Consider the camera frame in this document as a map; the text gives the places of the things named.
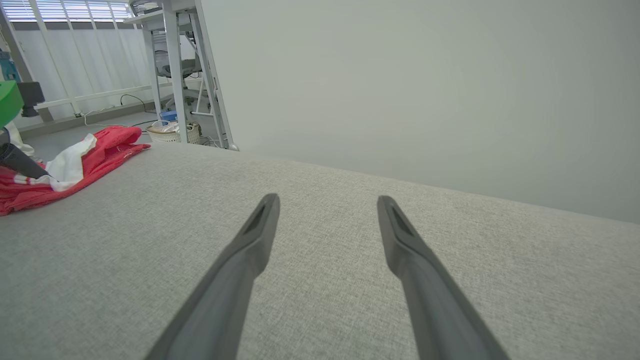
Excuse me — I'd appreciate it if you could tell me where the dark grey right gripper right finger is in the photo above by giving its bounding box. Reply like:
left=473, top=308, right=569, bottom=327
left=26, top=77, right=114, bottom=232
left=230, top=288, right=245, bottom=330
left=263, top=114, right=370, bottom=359
left=376, top=195, right=511, bottom=360

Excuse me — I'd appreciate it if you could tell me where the teal machine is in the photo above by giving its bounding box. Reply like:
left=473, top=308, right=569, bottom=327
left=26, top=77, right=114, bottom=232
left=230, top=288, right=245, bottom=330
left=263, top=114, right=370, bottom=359
left=0, top=49, right=21, bottom=84

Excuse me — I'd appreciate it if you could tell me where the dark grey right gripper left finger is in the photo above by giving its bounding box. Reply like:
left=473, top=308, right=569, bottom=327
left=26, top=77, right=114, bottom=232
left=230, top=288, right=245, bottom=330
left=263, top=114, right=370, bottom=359
left=145, top=193, right=281, bottom=360

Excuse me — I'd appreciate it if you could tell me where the red garment with white sleeves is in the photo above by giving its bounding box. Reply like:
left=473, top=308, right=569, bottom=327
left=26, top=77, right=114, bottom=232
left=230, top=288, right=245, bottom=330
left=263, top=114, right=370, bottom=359
left=0, top=126, right=151, bottom=217

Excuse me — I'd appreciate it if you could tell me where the white floor cable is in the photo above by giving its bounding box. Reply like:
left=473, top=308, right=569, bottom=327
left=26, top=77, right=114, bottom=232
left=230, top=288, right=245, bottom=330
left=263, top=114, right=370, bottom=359
left=82, top=106, right=127, bottom=129

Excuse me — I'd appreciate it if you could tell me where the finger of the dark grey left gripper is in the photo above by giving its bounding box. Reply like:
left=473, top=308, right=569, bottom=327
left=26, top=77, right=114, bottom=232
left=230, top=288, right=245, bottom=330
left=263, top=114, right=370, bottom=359
left=0, top=142, right=50, bottom=181

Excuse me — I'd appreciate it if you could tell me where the white wicker laundry basket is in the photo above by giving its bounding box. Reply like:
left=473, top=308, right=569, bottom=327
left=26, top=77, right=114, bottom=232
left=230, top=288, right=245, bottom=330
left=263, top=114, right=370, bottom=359
left=146, top=120, right=202, bottom=145

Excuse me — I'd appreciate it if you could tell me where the black floor cable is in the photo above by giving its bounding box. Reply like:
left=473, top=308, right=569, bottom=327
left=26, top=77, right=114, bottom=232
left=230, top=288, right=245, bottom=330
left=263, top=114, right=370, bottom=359
left=119, top=93, right=157, bottom=114

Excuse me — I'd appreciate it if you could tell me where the grey office chair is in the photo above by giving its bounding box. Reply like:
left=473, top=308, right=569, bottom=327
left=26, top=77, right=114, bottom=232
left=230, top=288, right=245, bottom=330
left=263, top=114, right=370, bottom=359
left=155, top=50, right=204, bottom=112

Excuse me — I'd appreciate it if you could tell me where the dark wrist camera box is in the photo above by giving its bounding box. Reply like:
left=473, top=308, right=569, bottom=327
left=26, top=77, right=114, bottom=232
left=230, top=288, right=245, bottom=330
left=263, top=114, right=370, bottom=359
left=17, top=81, right=46, bottom=118

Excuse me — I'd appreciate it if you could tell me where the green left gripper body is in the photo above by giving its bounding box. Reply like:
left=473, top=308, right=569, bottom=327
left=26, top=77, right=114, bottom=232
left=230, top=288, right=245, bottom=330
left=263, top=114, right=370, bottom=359
left=0, top=80, right=25, bottom=128

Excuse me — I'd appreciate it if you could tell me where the grey metal stand leg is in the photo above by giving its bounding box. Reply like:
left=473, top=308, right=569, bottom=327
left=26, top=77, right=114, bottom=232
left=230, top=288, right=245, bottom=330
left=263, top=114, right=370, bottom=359
left=122, top=0, right=239, bottom=151

